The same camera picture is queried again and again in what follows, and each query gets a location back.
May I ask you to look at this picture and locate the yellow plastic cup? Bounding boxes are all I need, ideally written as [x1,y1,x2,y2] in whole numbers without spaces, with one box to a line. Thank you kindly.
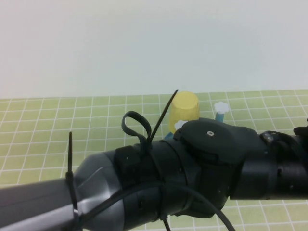
[167,90,201,137]

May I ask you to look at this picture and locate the blue cup stand white caps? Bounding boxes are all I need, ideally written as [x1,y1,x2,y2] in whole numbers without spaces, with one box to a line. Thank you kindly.
[164,101,230,140]

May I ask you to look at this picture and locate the black zip tie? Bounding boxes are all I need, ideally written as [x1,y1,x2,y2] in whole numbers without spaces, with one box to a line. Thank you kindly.
[148,89,179,154]
[65,131,81,231]

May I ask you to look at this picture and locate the green checkered table cloth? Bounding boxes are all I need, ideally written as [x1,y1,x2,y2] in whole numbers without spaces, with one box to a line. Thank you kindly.
[0,89,308,231]

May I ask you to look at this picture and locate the black looped strap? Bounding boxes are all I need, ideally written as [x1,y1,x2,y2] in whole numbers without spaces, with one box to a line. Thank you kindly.
[122,110,152,156]

